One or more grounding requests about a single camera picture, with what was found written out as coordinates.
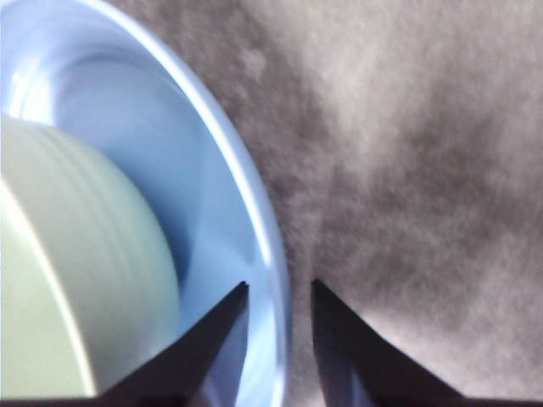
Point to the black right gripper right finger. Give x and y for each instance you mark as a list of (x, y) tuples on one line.
[(360, 364)]

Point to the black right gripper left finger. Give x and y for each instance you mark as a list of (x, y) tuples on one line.
[(199, 364)]

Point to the green ribbed bowl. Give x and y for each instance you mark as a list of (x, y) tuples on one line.
[(76, 254)]

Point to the blue round plate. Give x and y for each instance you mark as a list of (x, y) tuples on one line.
[(136, 85)]

